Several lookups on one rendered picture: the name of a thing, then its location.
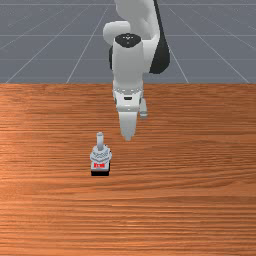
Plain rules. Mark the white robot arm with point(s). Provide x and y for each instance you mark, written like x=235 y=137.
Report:
x=128 y=63

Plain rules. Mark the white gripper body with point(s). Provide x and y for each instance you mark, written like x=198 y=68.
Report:
x=128 y=113

